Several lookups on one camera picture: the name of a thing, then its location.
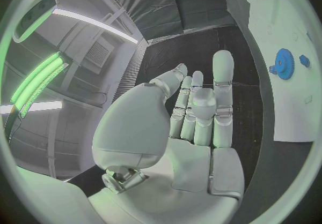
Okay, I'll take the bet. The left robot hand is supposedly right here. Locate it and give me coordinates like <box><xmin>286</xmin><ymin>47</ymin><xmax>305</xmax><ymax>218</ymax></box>
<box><xmin>87</xmin><ymin>49</ymin><xmax>246</xmax><ymax>224</ymax></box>

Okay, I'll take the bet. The white task board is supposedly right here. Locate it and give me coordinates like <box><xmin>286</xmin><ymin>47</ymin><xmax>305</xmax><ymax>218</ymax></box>
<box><xmin>221</xmin><ymin>0</ymin><xmax>321</xmax><ymax>143</ymax></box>

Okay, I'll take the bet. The glowing light bar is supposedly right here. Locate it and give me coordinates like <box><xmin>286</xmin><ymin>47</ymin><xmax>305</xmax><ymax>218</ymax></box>
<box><xmin>9</xmin><ymin>51</ymin><xmax>70</xmax><ymax>119</ymax></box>

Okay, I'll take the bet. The small blue peg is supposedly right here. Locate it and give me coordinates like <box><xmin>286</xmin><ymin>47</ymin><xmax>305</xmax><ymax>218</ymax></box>
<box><xmin>298</xmin><ymin>54</ymin><xmax>311</xmax><ymax>68</ymax></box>

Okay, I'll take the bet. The black lamp pole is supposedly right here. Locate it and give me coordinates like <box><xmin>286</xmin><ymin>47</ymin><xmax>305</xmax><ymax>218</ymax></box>
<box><xmin>3</xmin><ymin>105</ymin><xmax>23</xmax><ymax>140</ymax></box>

